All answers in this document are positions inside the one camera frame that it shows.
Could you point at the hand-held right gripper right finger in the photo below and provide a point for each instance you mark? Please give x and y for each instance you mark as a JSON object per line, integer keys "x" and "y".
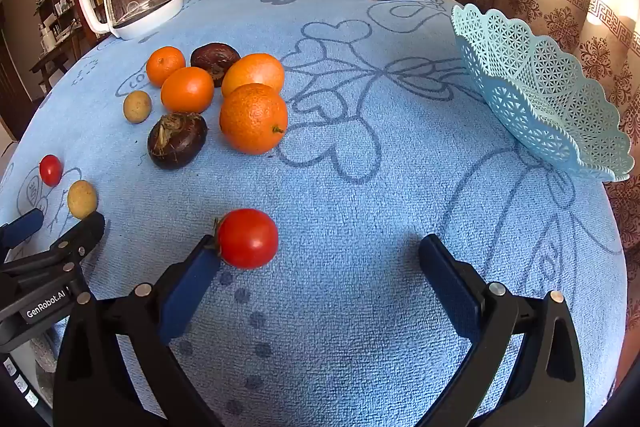
{"x": 445, "y": 277}

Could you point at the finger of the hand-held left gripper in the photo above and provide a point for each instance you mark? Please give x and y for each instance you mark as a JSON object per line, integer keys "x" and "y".
{"x": 22, "y": 227}
{"x": 75, "y": 242}

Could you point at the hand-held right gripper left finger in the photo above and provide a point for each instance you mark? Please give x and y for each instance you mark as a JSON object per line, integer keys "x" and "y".
{"x": 192, "y": 282}

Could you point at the yellow-brown longan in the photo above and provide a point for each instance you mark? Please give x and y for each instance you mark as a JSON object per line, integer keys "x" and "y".
{"x": 137, "y": 107}
{"x": 82, "y": 199}

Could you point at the large rough-skinned orange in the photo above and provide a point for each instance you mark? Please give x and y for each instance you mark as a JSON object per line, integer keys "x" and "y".
{"x": 252, "y": 119}

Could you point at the small orange mandarin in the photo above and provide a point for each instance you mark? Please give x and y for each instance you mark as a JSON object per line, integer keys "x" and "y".
{"x": 166, "y": 66}

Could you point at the light blue lattice basket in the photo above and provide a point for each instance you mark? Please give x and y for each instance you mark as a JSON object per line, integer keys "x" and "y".
{"x": 540, "y": 92}

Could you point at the blue printed blanket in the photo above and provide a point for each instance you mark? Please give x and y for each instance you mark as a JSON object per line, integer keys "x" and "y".
{"x": 360, "y": 207}

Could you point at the dark wooden desk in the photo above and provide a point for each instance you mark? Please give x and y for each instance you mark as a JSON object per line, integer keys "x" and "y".
{"x": 55, "y": 54}

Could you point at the small wooden shelf unit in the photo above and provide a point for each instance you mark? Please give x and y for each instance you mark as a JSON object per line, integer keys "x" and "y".
{"x": 55, "y": 7}

